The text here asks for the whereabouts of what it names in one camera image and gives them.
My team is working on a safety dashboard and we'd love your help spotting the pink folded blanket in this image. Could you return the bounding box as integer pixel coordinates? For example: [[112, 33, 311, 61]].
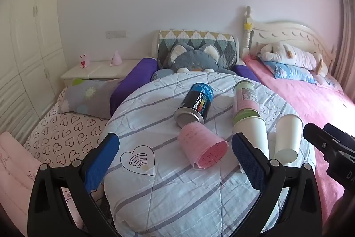
[[0, 131, 84, 230]]

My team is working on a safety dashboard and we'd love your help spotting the blue printed pillow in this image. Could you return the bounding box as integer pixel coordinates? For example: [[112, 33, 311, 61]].
[[262, 61, 318, 85]]

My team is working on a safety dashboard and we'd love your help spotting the white paper cup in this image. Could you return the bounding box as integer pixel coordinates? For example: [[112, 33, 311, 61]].
[[274, 114, 303, 164], [232, 116, 270, 173]]

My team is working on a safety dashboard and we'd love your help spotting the white wardrobe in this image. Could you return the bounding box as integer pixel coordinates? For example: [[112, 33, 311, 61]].
[[0, 0, 66, 143]]

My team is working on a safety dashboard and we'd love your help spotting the pink and green can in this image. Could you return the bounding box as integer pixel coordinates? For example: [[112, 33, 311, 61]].
[[232, 80, 261, 126]]

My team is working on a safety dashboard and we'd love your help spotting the wall outlet plate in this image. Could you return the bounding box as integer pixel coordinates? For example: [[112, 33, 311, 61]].
[[106, 30, 127, 39]]

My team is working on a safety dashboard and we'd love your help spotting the pink curtain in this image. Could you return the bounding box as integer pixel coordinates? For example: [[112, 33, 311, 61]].
[[331, 0, 355, 104]]

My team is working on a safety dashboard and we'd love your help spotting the striped white quilt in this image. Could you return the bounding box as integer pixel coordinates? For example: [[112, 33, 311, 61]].
[[104, 71, 317, 237]]

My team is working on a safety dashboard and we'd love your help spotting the grey floral pillow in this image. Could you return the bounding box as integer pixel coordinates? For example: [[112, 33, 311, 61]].
[[58, 78, 123, 119]]

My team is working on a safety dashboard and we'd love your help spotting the black and blue can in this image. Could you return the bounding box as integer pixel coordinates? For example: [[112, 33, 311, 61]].
[[174, 83, 214, 129]]

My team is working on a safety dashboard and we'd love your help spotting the grey cat plush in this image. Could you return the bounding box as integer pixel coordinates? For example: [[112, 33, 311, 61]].
[[162, 43, 237, 74]]

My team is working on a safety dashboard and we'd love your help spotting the pink cone figurine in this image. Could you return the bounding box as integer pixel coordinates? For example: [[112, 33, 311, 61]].
[[110, 50, 123, 66]]

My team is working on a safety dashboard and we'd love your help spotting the pink printed pillow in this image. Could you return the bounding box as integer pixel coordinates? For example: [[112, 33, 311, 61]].
[[316, 73, 345, 91]]

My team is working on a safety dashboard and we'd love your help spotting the diamond pattern headboard cover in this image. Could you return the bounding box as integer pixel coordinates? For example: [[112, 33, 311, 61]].
[[158, 30, 239, 69]]

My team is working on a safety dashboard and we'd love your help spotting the pink paper cup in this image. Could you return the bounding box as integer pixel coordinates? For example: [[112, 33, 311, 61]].
[[177, 122, 229, 170]]

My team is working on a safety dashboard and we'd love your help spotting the white carved bed headboard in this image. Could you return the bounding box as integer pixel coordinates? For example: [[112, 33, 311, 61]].
[[241, 6, 338, 68]]

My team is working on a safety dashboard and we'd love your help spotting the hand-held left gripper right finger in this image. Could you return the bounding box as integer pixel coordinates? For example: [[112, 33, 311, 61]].
[[231, 132, 324, 237]]

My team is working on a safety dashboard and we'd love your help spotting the white nightstand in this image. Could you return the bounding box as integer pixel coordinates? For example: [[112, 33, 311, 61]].
[[60, 59, 144, 87]]

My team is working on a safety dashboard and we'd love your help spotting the purple bed bumper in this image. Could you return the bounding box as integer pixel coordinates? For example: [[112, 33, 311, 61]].
[[234, 64, 262, 84], [109, 58, 159, 119]]

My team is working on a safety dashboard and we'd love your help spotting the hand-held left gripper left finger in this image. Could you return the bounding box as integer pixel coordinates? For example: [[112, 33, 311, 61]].
[[27, 132, 122, 237]]

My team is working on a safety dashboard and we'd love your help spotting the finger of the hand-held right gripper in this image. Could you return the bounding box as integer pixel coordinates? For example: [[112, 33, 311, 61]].
[[303, 123, 355, 163], [324, 123, 355, 148]]

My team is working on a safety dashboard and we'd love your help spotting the white dog plush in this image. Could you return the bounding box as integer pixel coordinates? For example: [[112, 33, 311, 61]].
[[256, 42, 329, 77]]

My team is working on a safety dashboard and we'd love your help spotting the heart print bedsheet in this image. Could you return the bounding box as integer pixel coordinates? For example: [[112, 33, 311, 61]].
[[22, 87, 112, 171]]

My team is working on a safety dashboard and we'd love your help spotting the pink bedsheet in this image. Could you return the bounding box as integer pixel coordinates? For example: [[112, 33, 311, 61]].
[[243, 55, 355, 226]]

